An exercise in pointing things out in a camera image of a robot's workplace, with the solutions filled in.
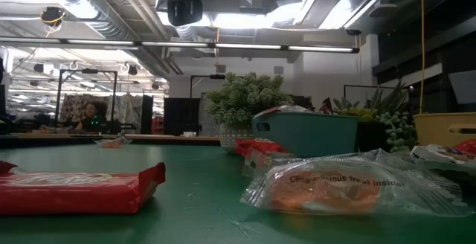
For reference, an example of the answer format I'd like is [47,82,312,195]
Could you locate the patterned fabric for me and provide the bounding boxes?
[61,94,112,129]

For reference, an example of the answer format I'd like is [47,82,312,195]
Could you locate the orange ring candy clear wrapper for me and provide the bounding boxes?
[93,135,134,150]
[239,154,475,218]

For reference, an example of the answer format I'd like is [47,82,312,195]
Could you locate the white candy wrapper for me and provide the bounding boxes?
[408,144,476,165]

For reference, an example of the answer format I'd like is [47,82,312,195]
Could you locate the black partition panel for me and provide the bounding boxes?
[163,97,202,137]

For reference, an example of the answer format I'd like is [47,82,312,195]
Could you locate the green table mat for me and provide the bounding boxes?
[0,143,476,244]

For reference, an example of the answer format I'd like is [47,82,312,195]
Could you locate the narrow black panel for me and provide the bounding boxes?
[140,94,154,135]

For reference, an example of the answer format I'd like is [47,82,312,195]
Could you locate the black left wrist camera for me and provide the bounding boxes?
[166,0,205,28]

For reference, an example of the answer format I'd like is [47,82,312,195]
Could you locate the black metal rig frame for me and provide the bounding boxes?
[189,74,227,100]
[55,68,118,128]

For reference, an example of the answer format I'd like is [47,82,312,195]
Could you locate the pale succulent in patterned pot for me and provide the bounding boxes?
[203,71,295,154]

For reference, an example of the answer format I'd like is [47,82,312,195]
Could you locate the grey monitor screen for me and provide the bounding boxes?
[448,70,476,106]

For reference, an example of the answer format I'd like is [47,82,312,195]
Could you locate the mixed succulents in black pot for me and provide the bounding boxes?
[330,80,418,154]

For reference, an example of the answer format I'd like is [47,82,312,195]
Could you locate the teal plastic basket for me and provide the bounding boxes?
[251,110,360,159]

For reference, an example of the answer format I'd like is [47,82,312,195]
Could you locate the yellow plastic basket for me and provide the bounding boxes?
[412,112,476,148]

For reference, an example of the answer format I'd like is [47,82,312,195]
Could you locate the black cable reel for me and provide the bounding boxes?
[39,6,67,28]

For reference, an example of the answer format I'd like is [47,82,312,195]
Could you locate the long LED light bar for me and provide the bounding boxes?
[0,37,361,54]

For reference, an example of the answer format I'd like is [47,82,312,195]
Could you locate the silver ventilation duct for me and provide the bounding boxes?
[22,0,176,77]

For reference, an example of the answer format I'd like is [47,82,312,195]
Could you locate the brown peanut candy bar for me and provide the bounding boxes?
[318,97,335,115]
[254,104,315,119]

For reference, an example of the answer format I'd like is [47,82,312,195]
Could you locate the red KitKat bar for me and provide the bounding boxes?
[455,138,476,155]
[0,161,167,216]
[234,137,289,158]

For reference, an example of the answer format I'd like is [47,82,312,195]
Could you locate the black aluminium table frame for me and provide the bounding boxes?
[0,138,221,148]

